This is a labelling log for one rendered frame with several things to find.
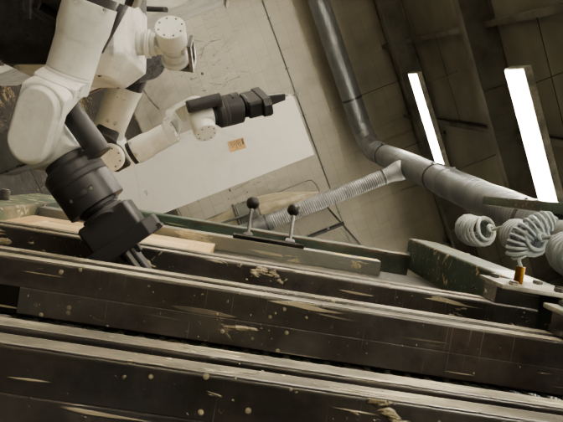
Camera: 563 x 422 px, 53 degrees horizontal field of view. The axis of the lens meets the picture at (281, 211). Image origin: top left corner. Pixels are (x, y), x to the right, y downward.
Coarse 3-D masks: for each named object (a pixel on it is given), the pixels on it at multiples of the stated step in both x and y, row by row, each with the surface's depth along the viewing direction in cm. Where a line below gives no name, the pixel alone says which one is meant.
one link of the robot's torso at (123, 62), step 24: (0, 0) 116; (24, 0) 115; (144, 0) 134; (0, 24) 116; (24, 24) 115; (48, 24) 114; (120, 24) 116; (144, 24) 135; (0, 48) 117; (24, 48) 116; (48, 48) 116; (120, 48) 116; (144, 48) 125; (24, 72) 125; (96, 72) 118; (120, 72) 123; (144, 72) 137
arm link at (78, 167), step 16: (80, 112) 81; (64, 128) 81; (80, 128) 80; (96, 128) 82; (64, 144) 79; (80, 144) 81; (96, 144) 81; (48, 160) 80; (64, 160) 80; (80, 160) 80; (96, 160) 82; (48, 176) 80; (64, 176) 79; (80, 176) 80
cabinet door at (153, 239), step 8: (32, 216) 148; (40, 216) 151; (40, 224) 138; (48, 224) 140; (56, 224) 142; (64, 224) 144; (72, 224) 146; (80, 224) 147; (144, 240) 140; (152, 240) 142; (160, 240) 145; (168, 240) 147; (176, 240) 148; (184, 240) 150; (192, 240) 153; (184, 248) 139; (192, 248) 139; (200, 248) 141; (208, 248) 143
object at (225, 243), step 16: (48, 208) 153; (208, 240) 156; (224, 240) 156; (240, 240) 156; (272, 256) 157; (288, 256) 157; (304, 256) 157; (320, 256) 158; (336, 256) 158; (352, 256) 160; (368, 272) 158
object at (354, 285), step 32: (0, 224) 92; (32, 224) 98; (544, 224) 96; (160, 256) 93; (192, 256) 94; (224, 256) 98; (512, 256) 99; (288, 288) 95; (320, 288) 95; (352, 288) 95; (384, 288) 95; (416, 288) 100; (512, 288) 94; (544, 288) 98; (480, 320) 96; (512, 320) 97
